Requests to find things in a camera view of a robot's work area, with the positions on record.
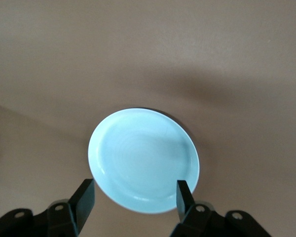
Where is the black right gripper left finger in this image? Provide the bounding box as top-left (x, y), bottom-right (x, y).
top-left (0, 178), bottom-right (96, 237)

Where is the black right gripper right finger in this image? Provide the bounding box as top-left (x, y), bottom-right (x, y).
top-left (171, 180), bottom-right (272, 237)

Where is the light blue plate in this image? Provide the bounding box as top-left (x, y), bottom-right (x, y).
top-left (88, 108), bottom-right (201, 214)

